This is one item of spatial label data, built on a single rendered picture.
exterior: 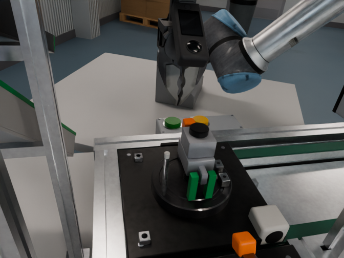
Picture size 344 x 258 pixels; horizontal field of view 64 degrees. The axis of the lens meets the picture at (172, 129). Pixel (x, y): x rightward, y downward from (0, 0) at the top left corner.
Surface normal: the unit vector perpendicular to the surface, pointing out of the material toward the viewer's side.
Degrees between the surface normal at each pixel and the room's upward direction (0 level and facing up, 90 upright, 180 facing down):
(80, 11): 90
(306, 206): 0
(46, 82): 90
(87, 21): 90
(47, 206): 0
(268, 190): 0
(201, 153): 90
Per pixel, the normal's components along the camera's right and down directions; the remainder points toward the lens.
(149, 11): -0.50, 0.45
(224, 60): -0.66, -0.12
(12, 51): 0.21, 0.55
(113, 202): 0.07, -0.83
